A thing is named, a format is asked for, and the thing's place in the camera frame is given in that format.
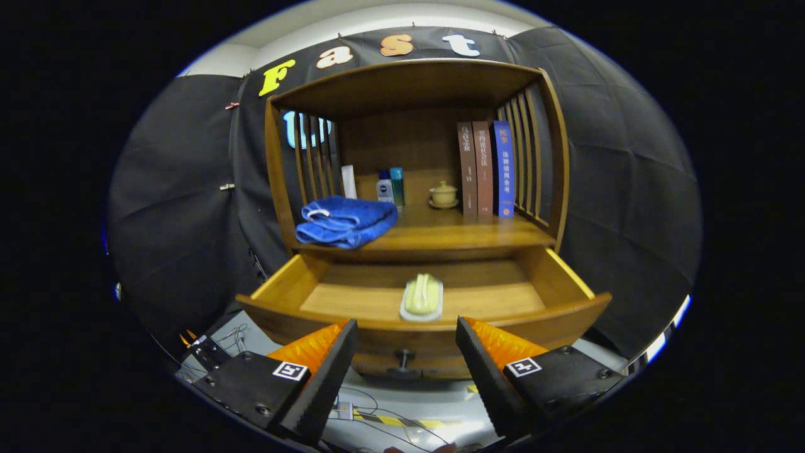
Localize yellow black striped floor tape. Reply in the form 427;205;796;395
352;409;463;432

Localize wooden cabinet countertop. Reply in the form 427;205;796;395
292;201;557;255

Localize dark brown book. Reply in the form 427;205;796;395
457;121;478;218

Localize thin floor cables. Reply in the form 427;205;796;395
327;387;453;453

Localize blue book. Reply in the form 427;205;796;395
492;120;516;218

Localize beige lidded teacup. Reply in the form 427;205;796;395
428;181;460;210

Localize pale green soap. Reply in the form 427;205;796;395
399;272;444;323

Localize brown wooden drawer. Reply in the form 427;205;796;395
236;245;612;381

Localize reddish brown book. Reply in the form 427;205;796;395
472;121;495;218

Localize black floor device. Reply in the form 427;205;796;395
182;333;235;373

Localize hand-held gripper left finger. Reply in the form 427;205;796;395
200;319;359;446

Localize white object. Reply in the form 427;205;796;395
629;294;691;372

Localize black backdrop cloth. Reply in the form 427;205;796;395
107;25;702;362

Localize folded blue towel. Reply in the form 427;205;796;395
296;195;399;250

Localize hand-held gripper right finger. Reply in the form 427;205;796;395
455;316;630;441

